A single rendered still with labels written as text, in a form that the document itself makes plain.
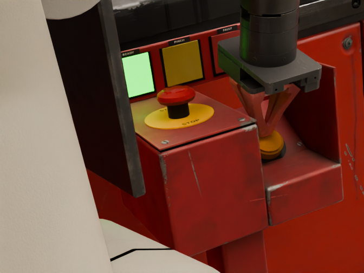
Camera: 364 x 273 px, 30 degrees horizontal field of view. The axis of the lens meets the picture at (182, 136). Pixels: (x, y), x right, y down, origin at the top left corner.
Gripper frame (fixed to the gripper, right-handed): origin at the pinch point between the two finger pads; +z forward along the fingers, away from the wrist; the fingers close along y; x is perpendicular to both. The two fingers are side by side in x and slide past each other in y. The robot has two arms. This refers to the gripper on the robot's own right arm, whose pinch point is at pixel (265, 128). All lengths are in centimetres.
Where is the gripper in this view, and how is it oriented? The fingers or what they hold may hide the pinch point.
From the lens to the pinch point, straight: 74.7
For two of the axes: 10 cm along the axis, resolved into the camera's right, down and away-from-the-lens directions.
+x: -9.0, 2.8, -3.4
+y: -4.4, -5.0, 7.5
